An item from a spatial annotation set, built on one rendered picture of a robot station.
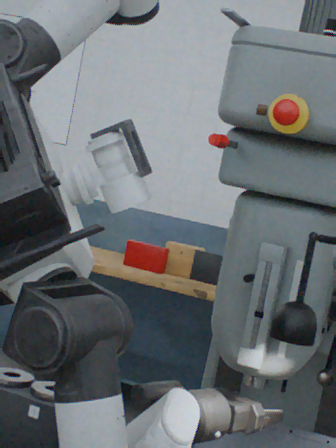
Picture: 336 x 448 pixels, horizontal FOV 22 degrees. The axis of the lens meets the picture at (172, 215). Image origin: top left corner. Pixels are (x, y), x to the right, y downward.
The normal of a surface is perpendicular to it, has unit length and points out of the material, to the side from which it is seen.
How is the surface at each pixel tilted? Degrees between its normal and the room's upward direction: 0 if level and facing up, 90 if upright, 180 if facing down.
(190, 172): 90
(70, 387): 91
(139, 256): 90
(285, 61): 90
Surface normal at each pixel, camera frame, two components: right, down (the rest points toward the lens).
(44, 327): -0.52, -0.01
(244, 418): 0.73, 0.19
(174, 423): 0.63, -0.60
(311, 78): -0.29, 0.02
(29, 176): -0.18, -0.40
